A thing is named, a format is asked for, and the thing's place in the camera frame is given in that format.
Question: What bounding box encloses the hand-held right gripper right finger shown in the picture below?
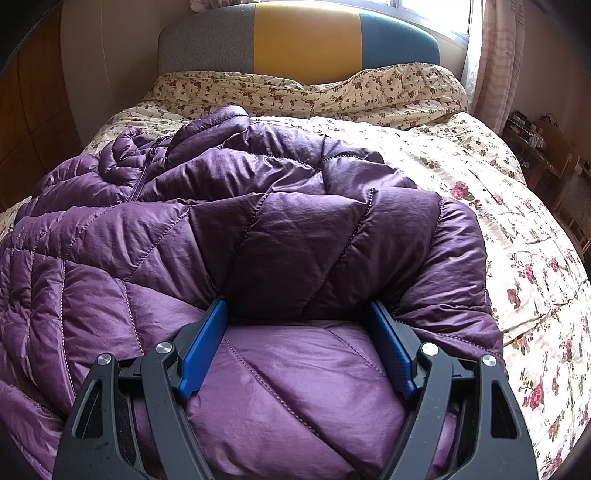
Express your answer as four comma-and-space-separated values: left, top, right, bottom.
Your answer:
368, 299, 539, 480

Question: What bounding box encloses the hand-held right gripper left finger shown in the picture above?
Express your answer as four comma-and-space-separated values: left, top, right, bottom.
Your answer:
53, 298, 230, 480

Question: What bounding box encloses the purple quilted down jacket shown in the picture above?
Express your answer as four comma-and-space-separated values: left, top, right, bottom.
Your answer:
0, 105, 505, 480

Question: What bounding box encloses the large rose print blanket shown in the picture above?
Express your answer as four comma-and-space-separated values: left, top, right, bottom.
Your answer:
0, 104, 591, 480

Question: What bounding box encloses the wooden chair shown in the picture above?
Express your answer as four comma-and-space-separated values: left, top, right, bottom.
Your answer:
536, 117, 591, 243

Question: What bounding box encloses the cluttered wooden desk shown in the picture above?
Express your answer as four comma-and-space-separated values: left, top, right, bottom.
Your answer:
501, 110, 555, 185

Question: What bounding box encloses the floral beige pillow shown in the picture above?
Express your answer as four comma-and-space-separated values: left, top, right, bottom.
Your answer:
148, 65, 470, 131

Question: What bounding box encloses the brown wooden wardrobe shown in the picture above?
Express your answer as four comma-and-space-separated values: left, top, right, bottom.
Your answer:
0, 9, 83, 214

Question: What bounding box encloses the pink striped curtain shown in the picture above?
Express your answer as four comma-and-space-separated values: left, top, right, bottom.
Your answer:
475, 0, 552, 138

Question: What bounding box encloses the grey yellow blue headboard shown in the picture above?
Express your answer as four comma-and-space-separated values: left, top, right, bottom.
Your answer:
158, 2, 440, 87

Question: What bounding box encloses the window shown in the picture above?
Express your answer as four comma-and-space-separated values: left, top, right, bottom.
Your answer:
392, 0, 485, 43

